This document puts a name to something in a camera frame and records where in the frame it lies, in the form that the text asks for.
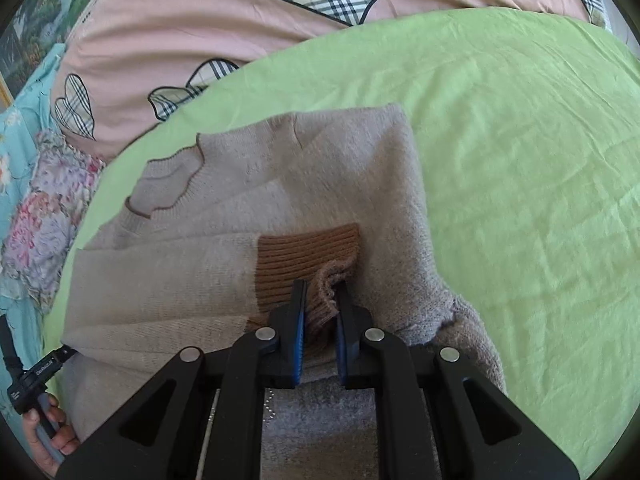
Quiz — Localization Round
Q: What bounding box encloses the beige knit sweater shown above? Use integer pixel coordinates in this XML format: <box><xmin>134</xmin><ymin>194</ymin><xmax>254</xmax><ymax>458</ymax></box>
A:
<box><xmin>62</xmin><ymin>102</ymin><xmax>507</xmax><ymax>480</ymax></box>

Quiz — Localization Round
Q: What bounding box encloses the pink quilt with plaid hearts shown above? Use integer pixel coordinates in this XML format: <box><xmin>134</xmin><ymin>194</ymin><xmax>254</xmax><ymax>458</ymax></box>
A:
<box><xmin>50</xmin><ymin>0</ymin><xmax>616</xmax><ymax>161</ymax></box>

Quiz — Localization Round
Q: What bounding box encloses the teal floral blanket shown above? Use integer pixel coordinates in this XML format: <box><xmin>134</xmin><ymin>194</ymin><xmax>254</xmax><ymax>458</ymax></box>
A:
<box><xmin>0</xmin><ymin>42</ymin><xmax>68</xmax><ymax>411</ymax></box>

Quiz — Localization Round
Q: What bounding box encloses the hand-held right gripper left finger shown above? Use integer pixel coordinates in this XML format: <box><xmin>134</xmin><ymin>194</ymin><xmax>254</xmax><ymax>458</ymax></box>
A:
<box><xmin>55</xmin><ymin>280</ymin><xmax>308</xmax><ymax>480</ymax></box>

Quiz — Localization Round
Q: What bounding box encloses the framed landscape picture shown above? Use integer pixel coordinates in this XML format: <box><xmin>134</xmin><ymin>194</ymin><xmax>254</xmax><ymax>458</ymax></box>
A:
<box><xmin>0</xmin><ymin>0</ymin><xmax>101</xmax><ymax>106</ymax></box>

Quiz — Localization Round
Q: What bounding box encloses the person's left hand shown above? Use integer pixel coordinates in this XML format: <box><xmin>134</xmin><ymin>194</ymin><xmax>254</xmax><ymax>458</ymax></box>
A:
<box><xmin>22</xmin><ymin>394</ymin><xmax>81</xmax><ymax>477</ymax></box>

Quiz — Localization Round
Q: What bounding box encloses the green bed sheet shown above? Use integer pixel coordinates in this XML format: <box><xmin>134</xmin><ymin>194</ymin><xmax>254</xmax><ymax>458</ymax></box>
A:
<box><xmin>42</xmin><ymin>7</ymin><xmax>640</xmax><ymax>480</ymax></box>

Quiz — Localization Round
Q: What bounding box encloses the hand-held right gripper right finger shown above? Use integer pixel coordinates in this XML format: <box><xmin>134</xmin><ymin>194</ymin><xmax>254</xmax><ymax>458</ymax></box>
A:
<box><xmin>335</xmin><ymin>280</ymin><xmax>581</xmax><ymax>480</ymax></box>

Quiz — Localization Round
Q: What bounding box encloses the floral ruffled pillow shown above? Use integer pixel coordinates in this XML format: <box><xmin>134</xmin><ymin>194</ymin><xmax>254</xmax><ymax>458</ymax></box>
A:
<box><xmin>0</xmin><ymin>129</ymin><xmax>107</xmax><ymax>311</ymax></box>

